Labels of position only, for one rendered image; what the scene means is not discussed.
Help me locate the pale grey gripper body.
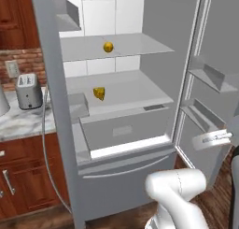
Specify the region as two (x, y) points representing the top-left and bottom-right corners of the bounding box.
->
(191, 128), (234, 151)

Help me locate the grey fridge crisper drawer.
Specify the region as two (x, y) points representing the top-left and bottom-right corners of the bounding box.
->
(78, 101), (176, 161)

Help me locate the grey fridge door with shelves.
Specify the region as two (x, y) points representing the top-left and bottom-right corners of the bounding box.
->
(172, 0), (239, 190)

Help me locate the grey glass fridge shelf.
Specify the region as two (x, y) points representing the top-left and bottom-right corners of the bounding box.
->
(60, 32), (176, 63)

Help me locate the yellow cheese wedge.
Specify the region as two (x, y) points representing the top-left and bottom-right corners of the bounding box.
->
(92, 86), (106, 102)

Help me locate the grey fridge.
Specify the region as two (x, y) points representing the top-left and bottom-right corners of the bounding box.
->
(52, 0), (204, 229)

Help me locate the yellow lemon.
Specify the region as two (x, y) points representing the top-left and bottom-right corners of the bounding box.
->
(103, 41), (115, 53)

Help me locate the grey fridge door with bins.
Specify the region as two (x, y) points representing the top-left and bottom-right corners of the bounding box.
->
(30, 0), (91, 229)

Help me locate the grey freezer drawer front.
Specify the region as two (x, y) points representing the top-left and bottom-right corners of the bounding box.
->
(76, 148), (179, 223)

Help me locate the brown wooden base cupboard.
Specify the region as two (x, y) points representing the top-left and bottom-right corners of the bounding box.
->
(0, 133), (70, 222)

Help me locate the silver toaster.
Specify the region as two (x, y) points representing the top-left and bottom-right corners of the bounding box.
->
(14, 73), (44, 111)

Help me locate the grey freezer drawer handle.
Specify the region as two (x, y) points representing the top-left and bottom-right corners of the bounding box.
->
(81, 154), (172, 180)

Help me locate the thin grey fridge door handle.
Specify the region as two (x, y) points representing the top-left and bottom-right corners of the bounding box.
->
(40, 86), (74, 216)

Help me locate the silver cupboard door handle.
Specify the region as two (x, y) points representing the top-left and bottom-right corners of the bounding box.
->
(2, 169), (16, 196)

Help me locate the white wall outlet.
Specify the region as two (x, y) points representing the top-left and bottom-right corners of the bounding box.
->
(4, 60), (21, 79)

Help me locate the brown wooden wall cupboard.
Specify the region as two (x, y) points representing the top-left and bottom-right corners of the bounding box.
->
(0, 0), (41, 50)

